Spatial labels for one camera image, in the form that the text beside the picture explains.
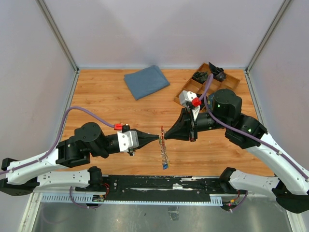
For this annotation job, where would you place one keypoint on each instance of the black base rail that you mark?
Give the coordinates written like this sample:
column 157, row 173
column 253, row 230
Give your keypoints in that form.
column 170, row 189

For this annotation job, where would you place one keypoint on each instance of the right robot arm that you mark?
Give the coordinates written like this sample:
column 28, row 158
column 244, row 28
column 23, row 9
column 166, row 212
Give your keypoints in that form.
column 289, row 186

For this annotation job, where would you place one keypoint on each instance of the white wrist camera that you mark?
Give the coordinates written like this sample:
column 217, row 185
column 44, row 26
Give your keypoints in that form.
column 190, row 101
column 123, row 141

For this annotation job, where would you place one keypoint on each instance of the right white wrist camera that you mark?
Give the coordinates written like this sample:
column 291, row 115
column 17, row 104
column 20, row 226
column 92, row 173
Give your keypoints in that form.
column 190, row 101

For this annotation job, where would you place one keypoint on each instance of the folded blue cloth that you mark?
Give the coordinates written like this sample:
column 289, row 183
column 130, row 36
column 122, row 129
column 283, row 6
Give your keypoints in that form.
column 146, row 81

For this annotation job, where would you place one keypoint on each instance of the metal key organizer red handle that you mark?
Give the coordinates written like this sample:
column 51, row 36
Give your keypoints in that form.
column 163, row 148

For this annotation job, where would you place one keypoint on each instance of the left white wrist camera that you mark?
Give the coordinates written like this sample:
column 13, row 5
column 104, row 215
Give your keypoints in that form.
column 123, row 141

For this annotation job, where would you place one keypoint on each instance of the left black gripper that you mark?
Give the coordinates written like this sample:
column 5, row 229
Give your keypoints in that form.
column 143, row 139

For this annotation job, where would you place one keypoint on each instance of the dark navy rolled tie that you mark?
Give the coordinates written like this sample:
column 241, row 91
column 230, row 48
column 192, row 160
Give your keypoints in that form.
column 218, row 73

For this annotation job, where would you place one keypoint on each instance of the blue yellow floral tie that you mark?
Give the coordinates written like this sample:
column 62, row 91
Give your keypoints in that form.
column 210, row 101

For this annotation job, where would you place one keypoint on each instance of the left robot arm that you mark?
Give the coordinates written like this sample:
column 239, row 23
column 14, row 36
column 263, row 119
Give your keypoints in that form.
column 42, row 171

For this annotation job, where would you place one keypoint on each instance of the dark green rolled tie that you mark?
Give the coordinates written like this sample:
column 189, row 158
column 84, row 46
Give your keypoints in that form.
column 200, row 77

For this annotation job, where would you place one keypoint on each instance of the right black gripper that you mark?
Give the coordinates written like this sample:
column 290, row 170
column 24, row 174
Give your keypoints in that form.
column 185, row 126

